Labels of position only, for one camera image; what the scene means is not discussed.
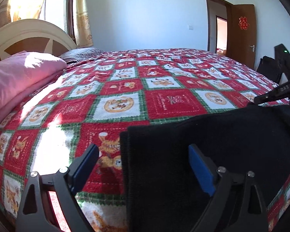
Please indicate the red patchwork bedspread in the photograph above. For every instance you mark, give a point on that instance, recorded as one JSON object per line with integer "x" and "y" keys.
{"x": 94, "y": 100}

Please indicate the black pants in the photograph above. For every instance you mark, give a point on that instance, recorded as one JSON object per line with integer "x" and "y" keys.
{"x": 162, "y": 192}

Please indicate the black folding chair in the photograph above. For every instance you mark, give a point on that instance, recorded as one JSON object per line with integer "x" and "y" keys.
{"x": 270, "y": 69}

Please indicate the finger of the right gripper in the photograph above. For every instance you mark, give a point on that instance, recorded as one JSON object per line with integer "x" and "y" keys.
{"x": 278, "y": 93}

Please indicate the left yellow curtain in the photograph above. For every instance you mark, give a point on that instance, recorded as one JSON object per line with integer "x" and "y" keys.
{"x": 14, "y": 10}

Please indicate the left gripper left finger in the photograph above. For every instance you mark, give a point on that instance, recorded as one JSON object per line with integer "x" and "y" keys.
{"x": 36, "y": 212}

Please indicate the right yellow curtain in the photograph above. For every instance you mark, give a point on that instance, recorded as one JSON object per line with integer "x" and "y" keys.
{"x": 81, "y": 22}

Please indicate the cream wooden headboard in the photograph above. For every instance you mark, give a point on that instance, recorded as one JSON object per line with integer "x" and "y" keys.
{"x": 33, "y": 35}

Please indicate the brown wooden door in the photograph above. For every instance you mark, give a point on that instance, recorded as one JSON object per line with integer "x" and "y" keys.
{"x": 238, "y": 41}

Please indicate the pink folded blanket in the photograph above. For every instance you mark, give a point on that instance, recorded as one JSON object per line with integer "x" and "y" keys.
{"x": 24, "y": 73}

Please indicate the window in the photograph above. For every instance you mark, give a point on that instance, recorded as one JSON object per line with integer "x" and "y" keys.
{"x": 55, "y": 12}

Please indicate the striped pillow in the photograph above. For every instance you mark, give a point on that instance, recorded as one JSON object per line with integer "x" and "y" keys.
{"x": 80, "y": 54}

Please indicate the yellow curtain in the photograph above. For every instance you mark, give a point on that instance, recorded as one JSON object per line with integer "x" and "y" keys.
{"x": 14, "y": 10}
{"x": 81, "y": 22}

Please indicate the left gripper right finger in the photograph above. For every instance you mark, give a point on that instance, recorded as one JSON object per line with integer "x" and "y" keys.
{"x": 236, "y": 202}

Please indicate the red double happiness decal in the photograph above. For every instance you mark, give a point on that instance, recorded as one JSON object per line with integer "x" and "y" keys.
{"x": 243, "y": 23}

